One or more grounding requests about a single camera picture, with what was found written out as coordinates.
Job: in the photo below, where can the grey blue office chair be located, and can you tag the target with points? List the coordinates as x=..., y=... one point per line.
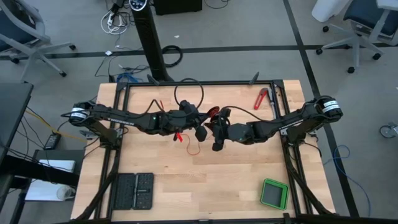
x=21, y=34
x=367, y=15

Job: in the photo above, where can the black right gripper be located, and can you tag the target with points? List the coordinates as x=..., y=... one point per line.
x=217, y=146

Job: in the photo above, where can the small white floor plug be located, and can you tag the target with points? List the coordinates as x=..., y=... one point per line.
x=108, y=53

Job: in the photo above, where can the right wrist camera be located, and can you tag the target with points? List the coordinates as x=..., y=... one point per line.
x=225, y=112

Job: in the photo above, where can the small red tag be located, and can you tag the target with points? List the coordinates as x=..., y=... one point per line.
x=179, y=137

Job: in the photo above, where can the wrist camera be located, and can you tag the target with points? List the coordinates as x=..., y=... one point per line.
x=225, y=112
x=186, y=107

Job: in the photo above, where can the clear plastic cup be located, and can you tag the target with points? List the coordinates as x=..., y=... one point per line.
x=65, y=193

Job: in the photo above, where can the black aluminium table frame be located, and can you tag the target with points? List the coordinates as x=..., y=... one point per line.
x=122, y=96

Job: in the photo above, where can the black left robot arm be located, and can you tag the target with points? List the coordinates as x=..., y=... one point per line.
x=124, y=118

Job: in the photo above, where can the black tower fan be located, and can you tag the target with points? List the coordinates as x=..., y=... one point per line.
x=150, y=40

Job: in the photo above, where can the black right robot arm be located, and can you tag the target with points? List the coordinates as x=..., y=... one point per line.
x=280, y=124

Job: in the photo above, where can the white flat box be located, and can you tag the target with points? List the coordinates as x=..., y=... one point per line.
x=57, y=165

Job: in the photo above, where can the white trash bin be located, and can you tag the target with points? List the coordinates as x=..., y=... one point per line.
x=328, y=9

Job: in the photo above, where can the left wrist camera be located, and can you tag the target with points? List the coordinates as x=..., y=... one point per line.
x=186, y=107

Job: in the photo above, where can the black bit set case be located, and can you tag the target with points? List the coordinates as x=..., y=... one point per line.
x=133, y=191

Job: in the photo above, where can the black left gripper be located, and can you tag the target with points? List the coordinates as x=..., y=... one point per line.
x=201, y=133

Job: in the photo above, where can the black floor box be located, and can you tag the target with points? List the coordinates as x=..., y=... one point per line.
x=177, y=7

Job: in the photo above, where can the black desk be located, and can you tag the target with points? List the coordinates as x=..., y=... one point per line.
x=12, y=109

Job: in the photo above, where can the grey caster wheel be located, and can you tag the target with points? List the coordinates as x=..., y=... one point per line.
x=388, y=131

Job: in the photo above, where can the red utility knife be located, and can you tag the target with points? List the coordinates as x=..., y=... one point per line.
x=260, y=99

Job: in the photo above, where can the black power adapter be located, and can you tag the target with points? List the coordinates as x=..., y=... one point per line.
x=52, y=141

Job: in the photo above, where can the green square tray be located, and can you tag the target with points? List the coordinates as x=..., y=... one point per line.
x=274, y=194

